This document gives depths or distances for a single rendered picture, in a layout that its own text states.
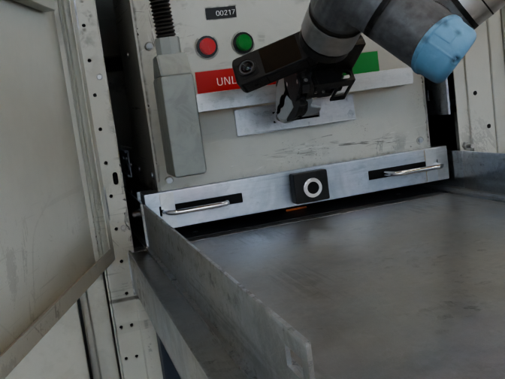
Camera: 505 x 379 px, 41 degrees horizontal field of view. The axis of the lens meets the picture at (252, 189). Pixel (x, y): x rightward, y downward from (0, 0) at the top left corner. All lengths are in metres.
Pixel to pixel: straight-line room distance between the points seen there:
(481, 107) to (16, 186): 0.80
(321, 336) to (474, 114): 0.73
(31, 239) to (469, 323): 0.48
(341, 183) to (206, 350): 0.62
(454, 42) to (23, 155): 0.50
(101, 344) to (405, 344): 0.61
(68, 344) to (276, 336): 0.64
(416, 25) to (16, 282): 0.51
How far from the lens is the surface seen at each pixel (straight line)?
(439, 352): 0.54
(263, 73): 0.92
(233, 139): 1.10
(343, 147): 1.16
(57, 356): 1.05
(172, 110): 0.96
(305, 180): 1.10
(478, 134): 1.24
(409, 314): 0.62
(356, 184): 1.17
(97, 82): 1.02
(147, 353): 1.08
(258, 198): 1.10
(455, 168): 1.25
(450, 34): 0.80
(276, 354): 0.44
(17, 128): 0.81
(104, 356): 1.08
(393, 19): 0.80
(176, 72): 0.97
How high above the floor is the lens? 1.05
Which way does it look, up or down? 8 degrees down
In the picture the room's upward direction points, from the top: 8 degrees counter-clockwise
